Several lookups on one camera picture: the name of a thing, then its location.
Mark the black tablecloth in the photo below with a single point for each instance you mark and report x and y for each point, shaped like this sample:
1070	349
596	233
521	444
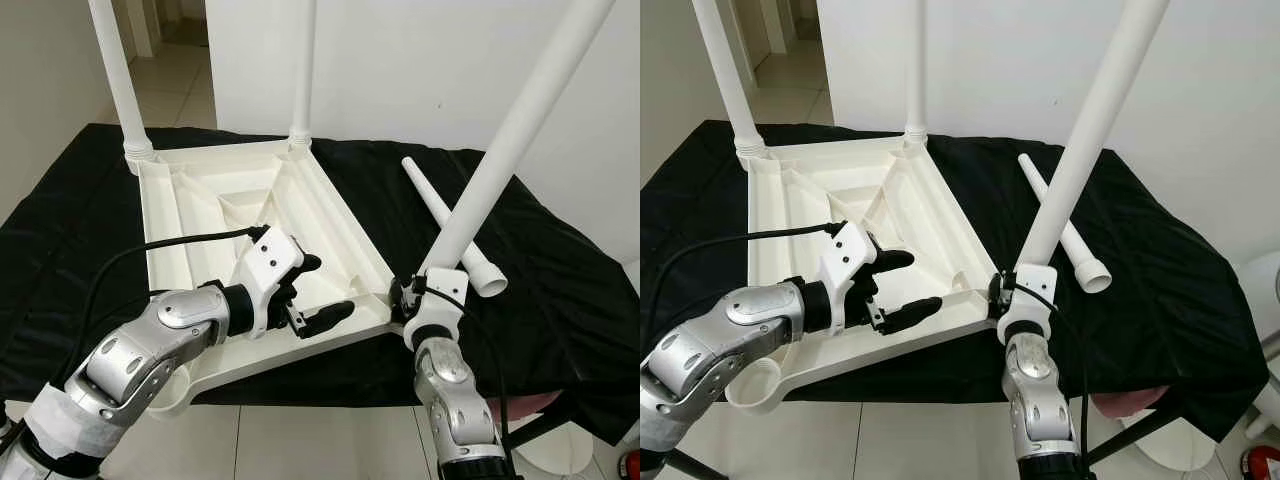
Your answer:
560	330
1170	330

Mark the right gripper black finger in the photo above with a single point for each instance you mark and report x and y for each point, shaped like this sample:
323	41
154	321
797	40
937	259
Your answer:
400	283
998	280

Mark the pink cushion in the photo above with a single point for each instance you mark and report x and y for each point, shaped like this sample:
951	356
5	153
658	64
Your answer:
530	400
1130	403

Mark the white plastic table top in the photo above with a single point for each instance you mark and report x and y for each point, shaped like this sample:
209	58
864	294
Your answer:
330	230
940	230

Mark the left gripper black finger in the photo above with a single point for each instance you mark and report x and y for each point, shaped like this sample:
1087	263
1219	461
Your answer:
303	263
897	260
330	318
915	315

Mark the red round appliance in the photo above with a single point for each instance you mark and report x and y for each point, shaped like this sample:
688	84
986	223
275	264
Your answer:
632	468
1262	466

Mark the black stand leg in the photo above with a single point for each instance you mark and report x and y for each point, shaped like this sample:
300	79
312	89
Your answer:
695	466

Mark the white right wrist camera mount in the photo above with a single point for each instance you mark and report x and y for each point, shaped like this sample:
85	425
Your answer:
440	310
1030	300

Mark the dark grey table leg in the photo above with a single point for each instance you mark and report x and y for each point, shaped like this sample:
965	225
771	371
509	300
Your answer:
1140	432
540	420

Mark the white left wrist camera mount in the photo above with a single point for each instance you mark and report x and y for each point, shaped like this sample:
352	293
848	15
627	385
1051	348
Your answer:
265	265
848	260

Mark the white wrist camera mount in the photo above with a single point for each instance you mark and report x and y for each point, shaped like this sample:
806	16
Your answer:
440	310
848	260
265	265
1030	300

